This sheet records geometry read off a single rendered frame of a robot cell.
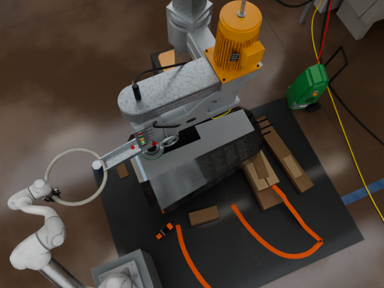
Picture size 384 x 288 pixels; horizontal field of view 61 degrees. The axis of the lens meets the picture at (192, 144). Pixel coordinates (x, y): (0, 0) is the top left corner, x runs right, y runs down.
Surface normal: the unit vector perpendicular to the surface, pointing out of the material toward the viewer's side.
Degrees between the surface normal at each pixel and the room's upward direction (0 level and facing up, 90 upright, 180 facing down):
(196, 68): 0
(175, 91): 0
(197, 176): 45
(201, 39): 0
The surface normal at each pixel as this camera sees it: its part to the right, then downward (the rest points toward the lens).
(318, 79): -0.54, -0.25
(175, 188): 0.33, 0.32
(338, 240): 0.02, -0.37
